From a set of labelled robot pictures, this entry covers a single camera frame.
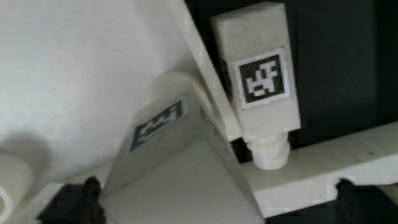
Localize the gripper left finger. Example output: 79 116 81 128
38 177 107 224

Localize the white table leg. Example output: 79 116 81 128
98 95 267 224

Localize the white square tabletop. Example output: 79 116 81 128
0 0 246 224

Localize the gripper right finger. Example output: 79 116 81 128
265 179 398 224

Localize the white leg front centre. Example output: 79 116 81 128
212 2 301 170

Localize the white front fence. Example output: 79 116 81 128
242 122 398 218

